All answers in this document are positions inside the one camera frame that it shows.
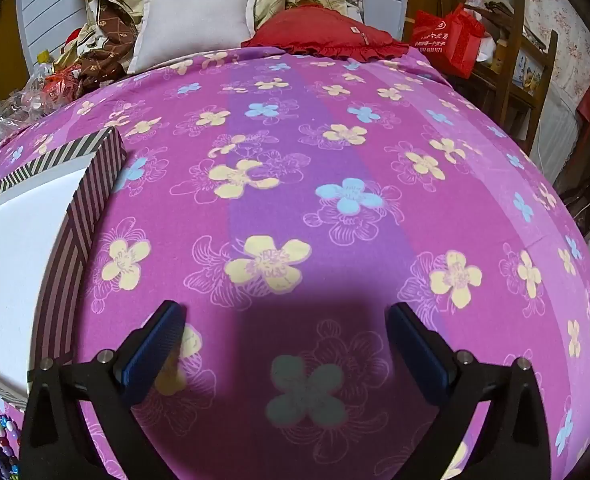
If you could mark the red shopping bag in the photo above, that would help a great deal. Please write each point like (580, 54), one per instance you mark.
(451, 43)

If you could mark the red ruffled cushion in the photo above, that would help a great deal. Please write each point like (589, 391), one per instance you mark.
(318, 31)

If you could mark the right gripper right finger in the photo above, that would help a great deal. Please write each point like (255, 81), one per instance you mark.
(513, 442)

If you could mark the brown patterned blanket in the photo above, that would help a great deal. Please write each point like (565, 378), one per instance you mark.
(105, 44)

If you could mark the clear plastic bag pile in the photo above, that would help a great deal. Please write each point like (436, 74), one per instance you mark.
(46, 91)

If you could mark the pink floral bedspread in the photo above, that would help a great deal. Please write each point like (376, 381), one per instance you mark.
(287, 202)

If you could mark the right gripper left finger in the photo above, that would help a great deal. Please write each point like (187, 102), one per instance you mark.
(56, 442)

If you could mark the striped white tray box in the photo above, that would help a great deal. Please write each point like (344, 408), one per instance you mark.
(49, 208)

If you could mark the wooden chair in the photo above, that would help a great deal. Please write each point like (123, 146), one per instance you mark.
(517, 79)

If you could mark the white small pillow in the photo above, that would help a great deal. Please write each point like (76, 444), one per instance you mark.
(173, 29)

